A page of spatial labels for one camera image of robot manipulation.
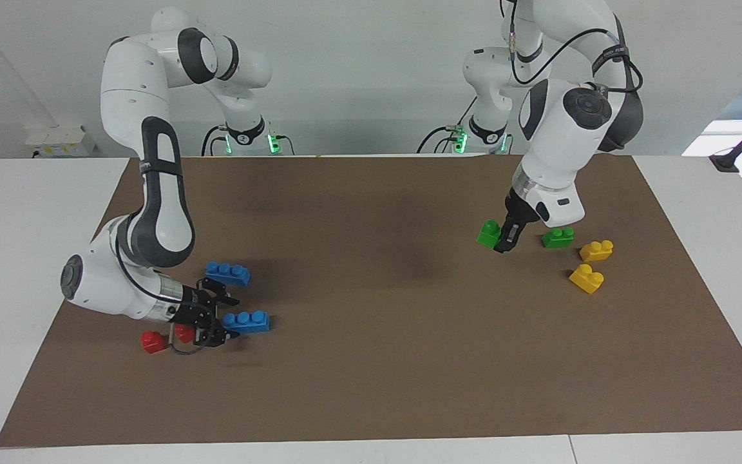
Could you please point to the white wall socket box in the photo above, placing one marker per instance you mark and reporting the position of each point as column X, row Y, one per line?
column 60, row 142

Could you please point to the blue three-stud toy block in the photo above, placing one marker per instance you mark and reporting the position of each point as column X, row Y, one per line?
column 227, row 273
column 248, row 321

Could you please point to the red one-stud toy block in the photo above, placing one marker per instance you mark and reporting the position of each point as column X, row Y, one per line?
column 152, row 342
column 184, row 332

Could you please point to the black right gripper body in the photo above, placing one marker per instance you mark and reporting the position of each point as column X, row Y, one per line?
column 194, row 309

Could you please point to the brown table mat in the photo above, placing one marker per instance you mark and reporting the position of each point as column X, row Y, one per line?
column 371, row 361

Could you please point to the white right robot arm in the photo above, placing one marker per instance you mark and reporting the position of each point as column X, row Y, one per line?
column 165, row 212

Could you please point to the yellow two-stud toy block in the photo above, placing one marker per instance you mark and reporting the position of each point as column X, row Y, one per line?
column 596, row 251
column 587, row 279

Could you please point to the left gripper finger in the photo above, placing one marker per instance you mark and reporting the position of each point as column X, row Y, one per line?
column 514, row 237
column 501, row 243

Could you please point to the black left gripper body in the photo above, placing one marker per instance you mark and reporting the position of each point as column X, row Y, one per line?
column 516, row 206

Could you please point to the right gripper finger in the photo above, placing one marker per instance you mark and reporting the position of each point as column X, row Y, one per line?
column 219, row 293
column 216, row 336

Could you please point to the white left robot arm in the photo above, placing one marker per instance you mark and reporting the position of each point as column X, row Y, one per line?
column 558, row 135

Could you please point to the green two-stud toy block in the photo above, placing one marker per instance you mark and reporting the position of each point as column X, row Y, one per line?
column 558, row 238
column 488, row 234

